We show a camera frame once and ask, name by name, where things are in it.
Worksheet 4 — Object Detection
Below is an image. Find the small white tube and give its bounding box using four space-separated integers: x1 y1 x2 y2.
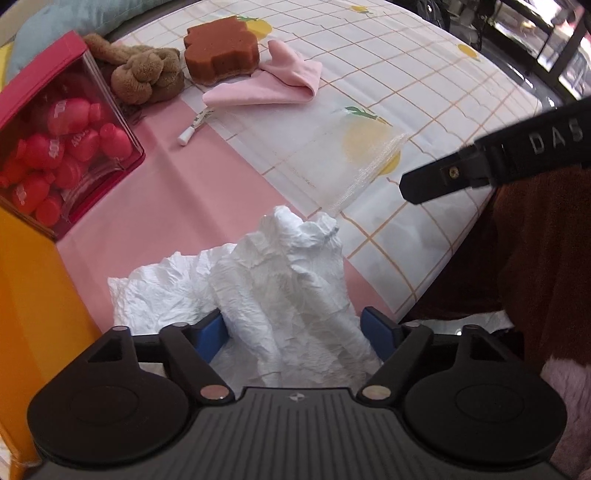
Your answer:
178 108 217 147

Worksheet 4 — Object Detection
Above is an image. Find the blue pillow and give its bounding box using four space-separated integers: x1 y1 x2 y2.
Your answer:
8 0 171 77

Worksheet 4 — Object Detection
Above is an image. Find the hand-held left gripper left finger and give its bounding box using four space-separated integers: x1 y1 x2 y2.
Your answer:
68 308 233 404

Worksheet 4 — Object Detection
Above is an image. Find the white paper sheet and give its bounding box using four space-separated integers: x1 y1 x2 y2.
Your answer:
406 311 513 333

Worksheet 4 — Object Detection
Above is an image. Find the brown teddy bear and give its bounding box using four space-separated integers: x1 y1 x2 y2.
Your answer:
83 33 185 106

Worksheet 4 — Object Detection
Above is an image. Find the clear plastic bag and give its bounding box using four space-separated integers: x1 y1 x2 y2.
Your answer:
286 111 409 215

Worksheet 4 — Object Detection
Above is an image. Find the pink cloth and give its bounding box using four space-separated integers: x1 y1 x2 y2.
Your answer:
203 39 323 106

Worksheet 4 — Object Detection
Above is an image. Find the pink fluffy mat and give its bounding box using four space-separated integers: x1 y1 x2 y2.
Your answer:
540 357 591 480

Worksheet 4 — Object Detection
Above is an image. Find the red lidded clear container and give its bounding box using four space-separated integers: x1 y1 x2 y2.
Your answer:
0 31 146 241

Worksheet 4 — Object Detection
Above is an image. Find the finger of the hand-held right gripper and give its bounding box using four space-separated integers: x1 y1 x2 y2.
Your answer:
399 145 491 205

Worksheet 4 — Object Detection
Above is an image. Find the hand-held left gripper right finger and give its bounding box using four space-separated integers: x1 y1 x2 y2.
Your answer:
357 306 540 403

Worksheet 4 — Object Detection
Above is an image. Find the orange box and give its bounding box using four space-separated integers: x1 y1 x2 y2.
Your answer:
0 198 102 480

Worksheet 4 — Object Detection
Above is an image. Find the brown sponge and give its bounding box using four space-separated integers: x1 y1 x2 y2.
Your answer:
184 15 260 87

